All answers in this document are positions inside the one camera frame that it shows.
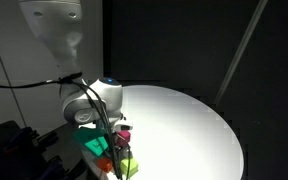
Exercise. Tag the orange block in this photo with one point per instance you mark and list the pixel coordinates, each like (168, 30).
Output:
(105, 164)

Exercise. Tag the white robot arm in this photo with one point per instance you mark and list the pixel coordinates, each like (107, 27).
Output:
(58, 25)

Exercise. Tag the magenta block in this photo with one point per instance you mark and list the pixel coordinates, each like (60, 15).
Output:
(123, 138)

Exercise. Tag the yellow-green block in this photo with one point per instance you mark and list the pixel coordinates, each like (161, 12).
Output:
(129, 167)

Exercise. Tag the round white table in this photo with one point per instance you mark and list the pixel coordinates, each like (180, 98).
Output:
(177, 137)

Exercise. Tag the purple clamp lower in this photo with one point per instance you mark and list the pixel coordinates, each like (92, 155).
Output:
(56, 171)

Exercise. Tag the purple clamp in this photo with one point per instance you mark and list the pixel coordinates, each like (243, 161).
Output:
(27, 140)
(56, 171)

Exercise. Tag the purple clamp upper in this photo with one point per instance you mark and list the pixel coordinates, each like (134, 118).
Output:
(27, 140)

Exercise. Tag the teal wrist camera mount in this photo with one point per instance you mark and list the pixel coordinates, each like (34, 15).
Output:
(92, 139)

